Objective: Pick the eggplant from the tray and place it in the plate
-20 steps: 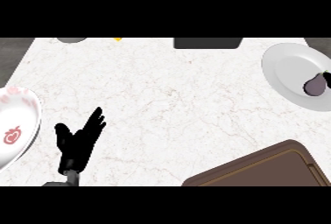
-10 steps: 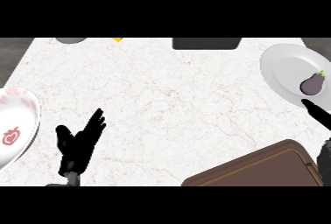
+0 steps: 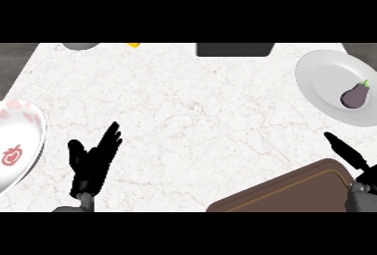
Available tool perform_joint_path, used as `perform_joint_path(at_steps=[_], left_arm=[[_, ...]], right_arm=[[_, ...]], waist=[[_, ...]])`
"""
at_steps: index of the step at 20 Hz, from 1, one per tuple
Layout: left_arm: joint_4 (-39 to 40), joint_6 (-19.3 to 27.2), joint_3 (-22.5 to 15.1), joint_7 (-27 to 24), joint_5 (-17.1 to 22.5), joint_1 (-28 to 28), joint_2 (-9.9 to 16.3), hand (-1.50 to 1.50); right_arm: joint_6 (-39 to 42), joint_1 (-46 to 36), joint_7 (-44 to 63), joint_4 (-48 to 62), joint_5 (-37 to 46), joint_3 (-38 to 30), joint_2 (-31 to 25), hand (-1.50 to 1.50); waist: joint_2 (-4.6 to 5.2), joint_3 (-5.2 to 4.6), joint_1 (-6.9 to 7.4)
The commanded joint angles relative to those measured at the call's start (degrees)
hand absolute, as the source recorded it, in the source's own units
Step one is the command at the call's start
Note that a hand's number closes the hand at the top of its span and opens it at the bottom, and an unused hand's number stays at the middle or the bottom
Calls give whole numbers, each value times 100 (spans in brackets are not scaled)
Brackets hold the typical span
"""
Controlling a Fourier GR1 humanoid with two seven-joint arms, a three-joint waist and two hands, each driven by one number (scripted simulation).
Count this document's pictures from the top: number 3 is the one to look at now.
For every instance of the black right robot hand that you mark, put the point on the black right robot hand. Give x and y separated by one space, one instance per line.
351 154

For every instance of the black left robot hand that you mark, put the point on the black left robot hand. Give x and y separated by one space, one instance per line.
91 166

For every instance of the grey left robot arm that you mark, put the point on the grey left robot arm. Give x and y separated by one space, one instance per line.
79 203

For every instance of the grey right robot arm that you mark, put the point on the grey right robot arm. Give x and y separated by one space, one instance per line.
363 197

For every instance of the white plate with red print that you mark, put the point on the white plate with red print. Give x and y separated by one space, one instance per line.
17 146

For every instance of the purple eggplant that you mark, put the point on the purple eggplant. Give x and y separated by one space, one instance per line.
356 96

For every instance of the plain white round tray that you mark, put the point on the plain white round tray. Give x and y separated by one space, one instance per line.
340 87

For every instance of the brown wooden cutting board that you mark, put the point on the brown wooden cutting board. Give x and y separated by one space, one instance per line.
291 192

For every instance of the grey round object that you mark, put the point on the grey round object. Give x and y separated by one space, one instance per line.
81 46

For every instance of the yellow object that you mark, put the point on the yellow object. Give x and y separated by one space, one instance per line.
134 45

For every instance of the dark grey rectangular appliance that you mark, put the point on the dark grey rectangular appliance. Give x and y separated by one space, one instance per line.
235 49

